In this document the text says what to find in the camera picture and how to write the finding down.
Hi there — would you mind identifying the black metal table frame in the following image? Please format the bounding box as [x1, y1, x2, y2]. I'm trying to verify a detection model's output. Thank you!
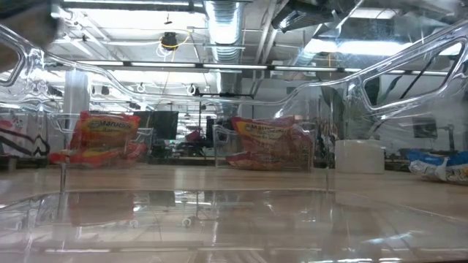
[47, 58, 454, 102]

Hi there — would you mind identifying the green succulent in white pot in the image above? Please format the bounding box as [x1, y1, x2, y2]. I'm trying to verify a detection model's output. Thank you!
[321, 75, 387, 175]

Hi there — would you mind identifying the red Maruchan noodle pack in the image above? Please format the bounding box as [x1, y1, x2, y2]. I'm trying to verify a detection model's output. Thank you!
[225, 145, 315, 172]
[230, 115, 306, 154]

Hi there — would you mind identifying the orange Maruchan noodle pack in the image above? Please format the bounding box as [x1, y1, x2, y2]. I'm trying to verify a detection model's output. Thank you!
[71, 111, 142, 150]
[49, 144, 149, 169]

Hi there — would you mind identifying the clear plastic bin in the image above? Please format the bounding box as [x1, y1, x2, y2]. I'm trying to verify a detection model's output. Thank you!
[47, 111, 154, 169]
[213, 116, 319, 172]
[0, 18, 468, 263]

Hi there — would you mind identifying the silver air duct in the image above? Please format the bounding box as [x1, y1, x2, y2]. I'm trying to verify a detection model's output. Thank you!
[203, 0, 244, 118]

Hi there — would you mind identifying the blue Maruchan noodle pack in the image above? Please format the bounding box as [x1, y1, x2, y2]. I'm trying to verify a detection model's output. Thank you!
[406, 148, 468, 186]

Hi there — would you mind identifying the black monitor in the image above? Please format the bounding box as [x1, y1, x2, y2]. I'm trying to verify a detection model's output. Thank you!
[133, 110, 180, 140]

